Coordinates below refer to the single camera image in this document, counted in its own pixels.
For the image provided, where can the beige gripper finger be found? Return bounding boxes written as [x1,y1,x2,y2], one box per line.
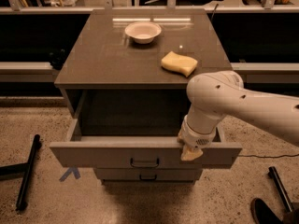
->
[180,145,203,161]

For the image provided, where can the black floor cable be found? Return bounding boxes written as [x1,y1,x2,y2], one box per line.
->
[237,153,299,159]

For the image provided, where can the black stand leg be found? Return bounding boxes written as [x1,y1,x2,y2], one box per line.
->
[0,134,42,211]
[268,166,298,212]

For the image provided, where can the grey bottom drawer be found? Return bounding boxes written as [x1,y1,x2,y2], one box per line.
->
[94,168,203,182]

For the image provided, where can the black stand leg left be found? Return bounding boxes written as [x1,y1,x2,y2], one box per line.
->
[0,134,42,211]

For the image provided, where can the grey top drawer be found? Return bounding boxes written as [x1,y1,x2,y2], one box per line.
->
[50,119,242,169]

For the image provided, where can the black clamp on rail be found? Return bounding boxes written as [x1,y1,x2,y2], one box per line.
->
[49,49,65,70]

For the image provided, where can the yellow sponge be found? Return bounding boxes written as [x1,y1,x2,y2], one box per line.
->
[161,51,198,77]

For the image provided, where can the white bowl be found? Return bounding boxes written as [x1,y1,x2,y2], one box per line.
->
[125,21,162,44]

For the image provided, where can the black round base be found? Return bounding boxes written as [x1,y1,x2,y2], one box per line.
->
[250,198,282,224]

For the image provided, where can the black stand leg right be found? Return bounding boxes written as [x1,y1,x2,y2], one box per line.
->
[268,166,298,212]

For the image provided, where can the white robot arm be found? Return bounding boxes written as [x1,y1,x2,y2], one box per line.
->
[178,71,299,161]

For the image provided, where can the grey drawer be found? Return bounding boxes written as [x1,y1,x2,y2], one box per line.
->
[94,168,203,182]
[50,119,242,169]

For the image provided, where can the grey drawer cabinet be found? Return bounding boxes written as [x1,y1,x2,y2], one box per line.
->
[54,8,240,185]

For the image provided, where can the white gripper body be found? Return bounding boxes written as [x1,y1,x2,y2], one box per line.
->
[178,116,217,150]

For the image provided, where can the blue tape cross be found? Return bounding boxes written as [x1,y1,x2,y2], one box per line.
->
[59,167,80,182]

